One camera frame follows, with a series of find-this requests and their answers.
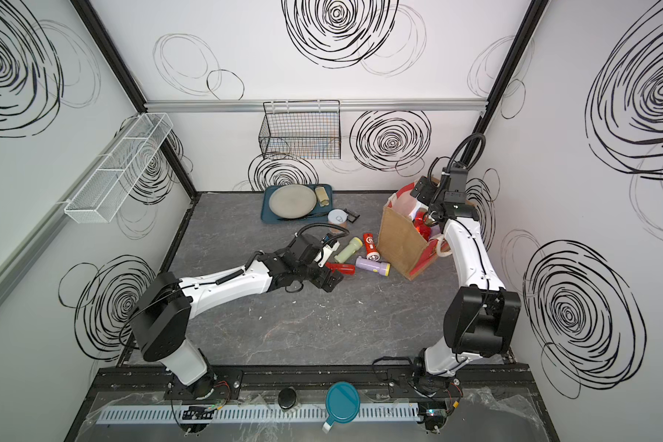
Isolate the red flashlight top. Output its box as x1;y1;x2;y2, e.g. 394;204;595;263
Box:
325;263;357;276

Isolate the light green flashlight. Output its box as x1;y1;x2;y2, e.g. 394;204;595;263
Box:
334;237;364;263

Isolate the brown jute tote bag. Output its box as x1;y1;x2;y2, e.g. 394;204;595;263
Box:
378;182;452;281

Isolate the red white flashlight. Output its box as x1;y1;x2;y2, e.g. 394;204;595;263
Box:
363;233;380;262

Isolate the purple flashlight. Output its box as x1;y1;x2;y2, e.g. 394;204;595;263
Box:
355;257;390;276

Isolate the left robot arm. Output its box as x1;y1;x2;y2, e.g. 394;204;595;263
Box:
125;231;347;396

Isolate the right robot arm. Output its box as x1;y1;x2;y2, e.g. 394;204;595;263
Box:
411;160;521;378

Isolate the dark teal tray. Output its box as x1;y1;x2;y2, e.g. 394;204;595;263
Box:
261;185;333;224

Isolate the small orange can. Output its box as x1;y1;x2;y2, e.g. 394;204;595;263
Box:
327;209;348;228

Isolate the grey round plate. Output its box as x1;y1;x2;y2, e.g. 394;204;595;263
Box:
269;184;317;219

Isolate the black round knob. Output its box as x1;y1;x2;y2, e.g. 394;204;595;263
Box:
277;387;298;411

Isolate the teal round lid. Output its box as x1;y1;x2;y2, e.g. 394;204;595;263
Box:
322;381;360;434

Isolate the black corrugated cable left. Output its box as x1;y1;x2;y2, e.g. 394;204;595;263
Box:
297;222;350;241

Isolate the black corrugated cable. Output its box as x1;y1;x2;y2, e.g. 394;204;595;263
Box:
297;222;350;241
426;131;487;178

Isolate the black corrugated cable right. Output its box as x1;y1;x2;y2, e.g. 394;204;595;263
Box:
426;131;487;178

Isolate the black wire wall basket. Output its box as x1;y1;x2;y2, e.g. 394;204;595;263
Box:
258;99;342;159

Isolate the white slotted cable duct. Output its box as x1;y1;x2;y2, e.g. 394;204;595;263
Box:
96;403;421;425

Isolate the white wire wall shelf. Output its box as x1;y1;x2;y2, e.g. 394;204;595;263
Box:
64;113;173;224

